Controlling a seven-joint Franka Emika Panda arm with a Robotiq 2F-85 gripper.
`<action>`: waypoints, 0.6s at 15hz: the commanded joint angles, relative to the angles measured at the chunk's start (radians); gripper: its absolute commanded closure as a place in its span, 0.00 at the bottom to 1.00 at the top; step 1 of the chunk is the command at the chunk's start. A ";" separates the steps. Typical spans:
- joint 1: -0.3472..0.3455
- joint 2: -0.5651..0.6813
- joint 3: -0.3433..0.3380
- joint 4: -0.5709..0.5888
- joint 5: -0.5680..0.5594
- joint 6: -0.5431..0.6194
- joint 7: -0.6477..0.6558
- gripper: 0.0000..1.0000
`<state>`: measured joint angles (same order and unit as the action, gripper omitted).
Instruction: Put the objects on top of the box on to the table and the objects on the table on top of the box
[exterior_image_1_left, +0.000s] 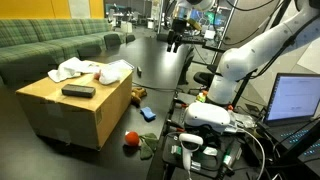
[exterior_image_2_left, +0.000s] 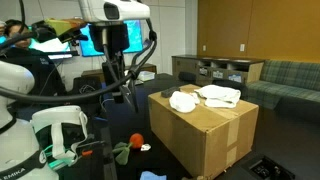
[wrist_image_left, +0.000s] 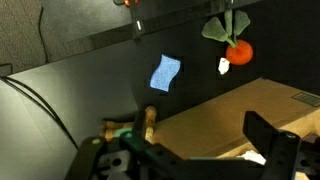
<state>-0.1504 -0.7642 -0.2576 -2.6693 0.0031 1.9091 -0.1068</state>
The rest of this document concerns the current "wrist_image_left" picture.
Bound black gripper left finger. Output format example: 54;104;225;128
65;110;144;180

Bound orange radish plush toy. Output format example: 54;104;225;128
201;10;254;75

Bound brown plush animal toy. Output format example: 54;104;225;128
100;106;157;144

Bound black cable on table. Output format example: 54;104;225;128
0;75;80;151

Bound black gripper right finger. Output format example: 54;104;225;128
243;111;300;180

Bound white cloth towel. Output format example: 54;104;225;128
239;150;266;165

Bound blue sponge cloth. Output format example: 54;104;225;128
150;55;181;92

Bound large cardboard box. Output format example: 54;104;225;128
151;77;320;180

